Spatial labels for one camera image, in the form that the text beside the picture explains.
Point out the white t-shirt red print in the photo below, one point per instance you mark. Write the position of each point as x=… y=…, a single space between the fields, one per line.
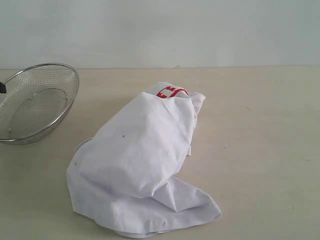
x=124 y=177

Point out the round metal mesh basket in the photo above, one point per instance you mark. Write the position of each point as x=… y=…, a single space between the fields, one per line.
x=36 y=101

